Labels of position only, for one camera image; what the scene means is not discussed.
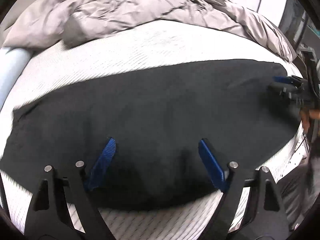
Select black pants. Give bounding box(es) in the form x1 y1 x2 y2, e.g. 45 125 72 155
1 60 300 210

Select person's right hand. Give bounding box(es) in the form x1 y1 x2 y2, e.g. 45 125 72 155
299 108 320 133

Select white honeycomb mattress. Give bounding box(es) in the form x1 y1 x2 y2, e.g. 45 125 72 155
1 21 300 239

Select grey crumpled duvet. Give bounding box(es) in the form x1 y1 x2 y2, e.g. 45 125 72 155
4 0 296 62

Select light blue pillow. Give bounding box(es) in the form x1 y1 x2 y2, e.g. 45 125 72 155
0 47 33 108

